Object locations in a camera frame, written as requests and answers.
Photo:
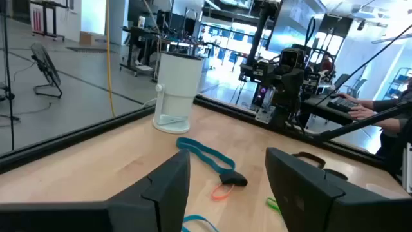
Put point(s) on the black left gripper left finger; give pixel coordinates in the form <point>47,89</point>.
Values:
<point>128,212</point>

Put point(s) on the person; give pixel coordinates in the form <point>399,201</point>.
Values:
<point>396,122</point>
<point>325,63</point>

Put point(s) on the black desk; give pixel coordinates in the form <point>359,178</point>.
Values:
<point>322,111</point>

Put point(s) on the metal shelf rack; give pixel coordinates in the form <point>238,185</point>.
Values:
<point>399,83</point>

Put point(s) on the office chair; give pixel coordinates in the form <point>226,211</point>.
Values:
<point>341,80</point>

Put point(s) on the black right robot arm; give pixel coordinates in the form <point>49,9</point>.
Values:
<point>284,109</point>

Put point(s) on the black tripod stand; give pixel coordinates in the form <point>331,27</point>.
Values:
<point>9,96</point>

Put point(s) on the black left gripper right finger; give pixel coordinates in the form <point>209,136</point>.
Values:
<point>322,206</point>

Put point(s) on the light blue rubber band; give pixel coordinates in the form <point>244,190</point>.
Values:
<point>193,218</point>

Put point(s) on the dark blue rubber band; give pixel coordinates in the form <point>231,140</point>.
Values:
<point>184,140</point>

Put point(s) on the black keyboard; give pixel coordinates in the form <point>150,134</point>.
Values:
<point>341,103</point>

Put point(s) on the person's hand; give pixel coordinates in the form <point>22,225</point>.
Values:
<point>362,112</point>
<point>346,96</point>

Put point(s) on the small orange rubber band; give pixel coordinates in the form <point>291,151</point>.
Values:
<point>213,195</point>

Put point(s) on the black work table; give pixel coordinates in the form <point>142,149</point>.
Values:
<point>141,32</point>

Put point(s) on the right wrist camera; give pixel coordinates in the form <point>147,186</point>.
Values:
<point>291,58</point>

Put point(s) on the grey metal mounting plate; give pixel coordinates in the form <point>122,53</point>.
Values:
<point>264,115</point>

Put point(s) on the black aluminium table frame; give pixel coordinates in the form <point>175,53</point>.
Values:
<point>64,140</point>

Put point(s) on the black floor fan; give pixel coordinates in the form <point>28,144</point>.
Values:
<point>48,67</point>

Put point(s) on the short wide black band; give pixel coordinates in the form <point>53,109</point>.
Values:
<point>233,178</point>

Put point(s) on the cardboard box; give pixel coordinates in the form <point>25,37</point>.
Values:
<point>91,38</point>

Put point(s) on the long black rubber band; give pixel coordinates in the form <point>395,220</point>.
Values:
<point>313,155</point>

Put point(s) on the green rubber band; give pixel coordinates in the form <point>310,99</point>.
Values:
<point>272,203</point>

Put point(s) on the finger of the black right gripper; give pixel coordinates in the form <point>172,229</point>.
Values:
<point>259,71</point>
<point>311,84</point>

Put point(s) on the white cylindrical device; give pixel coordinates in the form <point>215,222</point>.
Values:
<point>177,90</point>

